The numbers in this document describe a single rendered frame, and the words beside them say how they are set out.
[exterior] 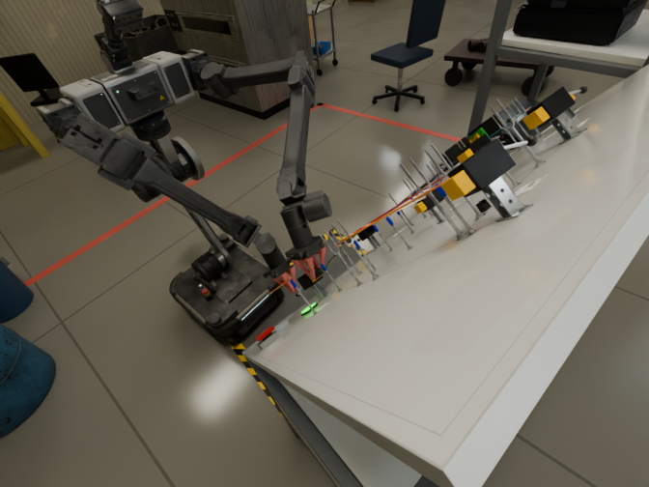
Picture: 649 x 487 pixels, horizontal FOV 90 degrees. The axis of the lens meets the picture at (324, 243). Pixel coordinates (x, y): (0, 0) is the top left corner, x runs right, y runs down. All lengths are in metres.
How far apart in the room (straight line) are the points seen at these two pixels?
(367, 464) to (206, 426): 1.20
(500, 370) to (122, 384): 2.34
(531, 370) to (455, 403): 0.04
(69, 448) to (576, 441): 2.54
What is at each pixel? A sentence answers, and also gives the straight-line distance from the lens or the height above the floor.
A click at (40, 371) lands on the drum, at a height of 0.12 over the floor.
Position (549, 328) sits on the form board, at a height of 1.69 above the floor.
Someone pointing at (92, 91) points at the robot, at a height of 1.52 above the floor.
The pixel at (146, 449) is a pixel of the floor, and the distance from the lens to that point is 2.20.
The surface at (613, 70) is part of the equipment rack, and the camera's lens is 1.36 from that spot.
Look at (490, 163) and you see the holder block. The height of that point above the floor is 1.62.
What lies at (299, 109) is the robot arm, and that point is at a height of 1.45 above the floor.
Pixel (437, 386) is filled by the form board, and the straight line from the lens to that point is 0.22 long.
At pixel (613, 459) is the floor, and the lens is 2.18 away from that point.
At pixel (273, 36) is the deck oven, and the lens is 4.49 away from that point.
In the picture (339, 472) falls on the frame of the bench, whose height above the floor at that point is 0.80.
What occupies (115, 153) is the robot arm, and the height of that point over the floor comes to 1.54.
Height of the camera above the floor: 1.85
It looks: 46 degrees down
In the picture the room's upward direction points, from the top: 9 degrees counter-clockwise
